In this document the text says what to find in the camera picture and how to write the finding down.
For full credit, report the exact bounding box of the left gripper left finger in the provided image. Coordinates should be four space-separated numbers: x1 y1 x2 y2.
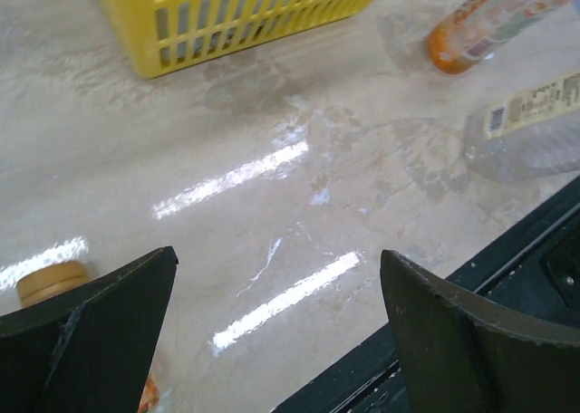
1 246 179 412

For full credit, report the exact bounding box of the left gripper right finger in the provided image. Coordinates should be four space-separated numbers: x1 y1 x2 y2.
380 250 579 412

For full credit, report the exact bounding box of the small orange juice bottle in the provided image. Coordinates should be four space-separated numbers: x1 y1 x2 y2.
16 260 160 412

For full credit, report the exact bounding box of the clear water bottle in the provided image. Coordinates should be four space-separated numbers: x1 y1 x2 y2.
464 72 579 183

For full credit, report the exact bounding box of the orange label tea bottle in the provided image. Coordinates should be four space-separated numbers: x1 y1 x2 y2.
426 0 572 74

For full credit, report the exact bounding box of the yellow plastic basket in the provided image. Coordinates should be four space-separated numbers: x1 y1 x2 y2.
99 0 373 79

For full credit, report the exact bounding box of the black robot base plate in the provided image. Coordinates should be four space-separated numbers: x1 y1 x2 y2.
271 172 580 413

